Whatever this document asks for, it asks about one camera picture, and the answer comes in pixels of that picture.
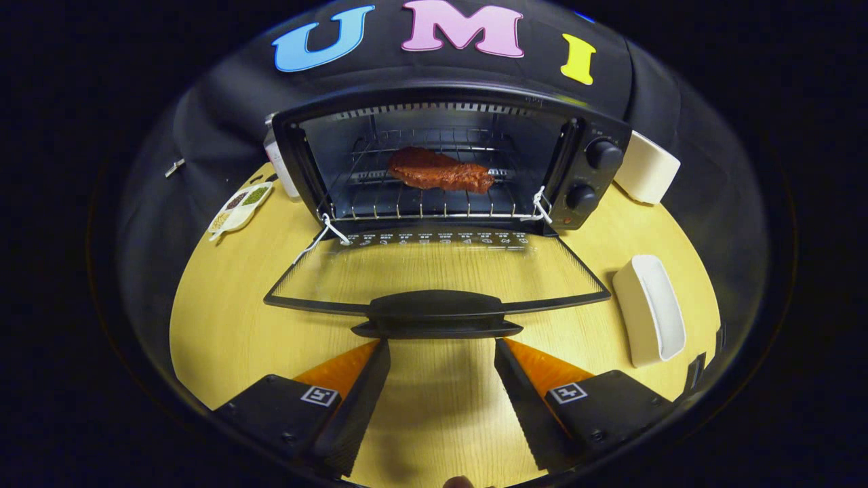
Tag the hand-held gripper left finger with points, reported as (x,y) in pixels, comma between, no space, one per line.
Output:
(359,407)

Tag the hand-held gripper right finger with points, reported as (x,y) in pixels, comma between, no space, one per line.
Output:
(525,407)

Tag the black toaster oven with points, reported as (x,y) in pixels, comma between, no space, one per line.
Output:
(590,183)

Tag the reddish brown meat slice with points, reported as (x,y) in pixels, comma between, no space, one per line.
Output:
(441,173)

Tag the white pop-up toaster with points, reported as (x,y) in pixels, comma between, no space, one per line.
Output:
(647,169)

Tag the white rectangular dish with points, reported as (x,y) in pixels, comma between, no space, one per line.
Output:
(641,318)

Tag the white divided spice tray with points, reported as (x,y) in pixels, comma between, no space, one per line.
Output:
(241,207)

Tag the clear plastic bottle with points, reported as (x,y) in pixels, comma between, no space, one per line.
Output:
(277,169)

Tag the silver metal clip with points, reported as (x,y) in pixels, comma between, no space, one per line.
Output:
(174,168)

